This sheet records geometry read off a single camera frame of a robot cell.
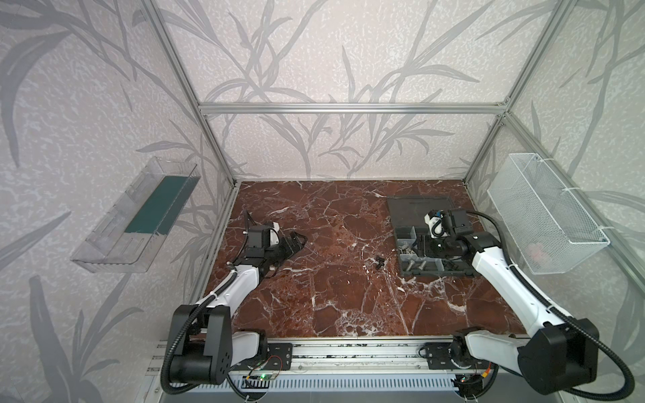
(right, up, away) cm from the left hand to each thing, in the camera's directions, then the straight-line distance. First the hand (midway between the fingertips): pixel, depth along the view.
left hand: (300, 243), depth 87 cm
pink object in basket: (+73, 0, -13) cm, 74 cm away
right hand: (+41, 0, -4) cm, 41 cm away
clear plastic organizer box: (+45, +9, +28) cm, 54 cm away
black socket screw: (+29, -8, +6) cm, 31 cm away
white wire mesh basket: (+68, +8, -24) cm, 72 cm away
